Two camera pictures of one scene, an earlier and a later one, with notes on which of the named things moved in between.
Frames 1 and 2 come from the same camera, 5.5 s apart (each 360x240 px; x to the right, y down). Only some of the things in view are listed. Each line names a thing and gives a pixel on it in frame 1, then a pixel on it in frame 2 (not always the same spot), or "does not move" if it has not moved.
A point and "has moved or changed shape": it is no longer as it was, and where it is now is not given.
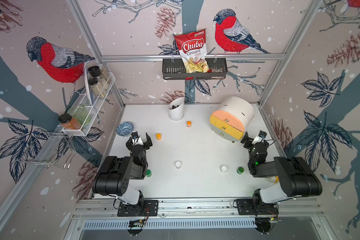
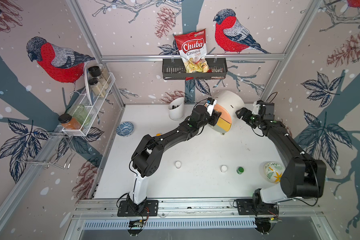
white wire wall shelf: x=97 y=85 does not move
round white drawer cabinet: x=230 y=119 has moved or changed shape
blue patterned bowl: x=124 y=129 does not move
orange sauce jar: x=68 y=122 does not move
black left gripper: x=146 y=144 → x=214 y=117
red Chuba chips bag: x=192 y=50 does not move
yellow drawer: x=227 y=127 has moved or changed shape
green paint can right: x=240 y=170 does not move
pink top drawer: x=229 y=118 has moved or changed shape
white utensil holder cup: x=176 y=108 does not move
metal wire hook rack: x=50 y=149 does not move
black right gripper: x=248 y=141 → x=247 y=112
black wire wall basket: x=175 y=69 does not move
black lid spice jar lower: x=98 y=88 does not move
